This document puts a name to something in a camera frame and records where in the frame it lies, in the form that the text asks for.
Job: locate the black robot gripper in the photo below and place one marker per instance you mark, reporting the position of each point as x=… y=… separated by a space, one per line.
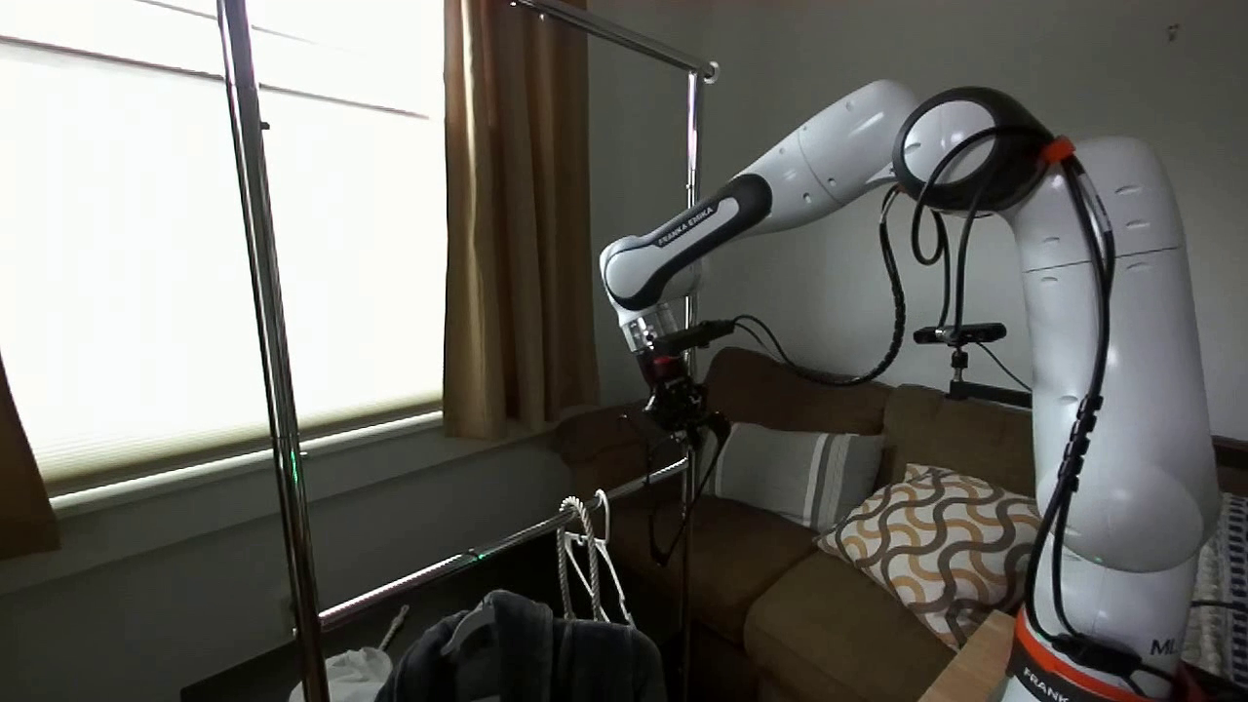
x=676 y=400

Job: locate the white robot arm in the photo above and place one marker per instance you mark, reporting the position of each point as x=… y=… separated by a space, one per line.
x=1121 y=432

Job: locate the white plastic clothes hanger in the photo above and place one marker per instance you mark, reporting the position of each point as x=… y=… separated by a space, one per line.
x=576 y=544

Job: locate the striped white pillow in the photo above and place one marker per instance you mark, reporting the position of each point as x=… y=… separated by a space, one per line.
x=798 y=471

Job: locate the brown sofa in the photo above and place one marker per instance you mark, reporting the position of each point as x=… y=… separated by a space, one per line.
x=779 y=612

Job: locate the dark grey hanging garment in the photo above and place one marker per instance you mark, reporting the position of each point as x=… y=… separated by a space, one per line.
x=515 y=650

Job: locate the patterned brown pillow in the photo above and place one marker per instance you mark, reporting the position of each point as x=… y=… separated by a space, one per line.
x=941 y=544

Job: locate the brown middle curtain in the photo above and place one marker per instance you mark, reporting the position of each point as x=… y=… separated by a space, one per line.
x=515 y=191

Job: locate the brown curtain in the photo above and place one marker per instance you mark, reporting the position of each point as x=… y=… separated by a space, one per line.
x=24 y=513
x=515 y=191

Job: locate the white crumpled cloth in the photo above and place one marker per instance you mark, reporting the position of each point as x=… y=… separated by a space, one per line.
x=358 y=677

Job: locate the brown right curtain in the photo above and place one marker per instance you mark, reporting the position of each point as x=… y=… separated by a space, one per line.
x=24 y=513

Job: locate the black camera on stand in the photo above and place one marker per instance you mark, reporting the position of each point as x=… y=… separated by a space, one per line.
x=962 y=340

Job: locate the metal clothes rack frame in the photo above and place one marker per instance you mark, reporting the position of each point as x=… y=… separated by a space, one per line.
x=246 y=128

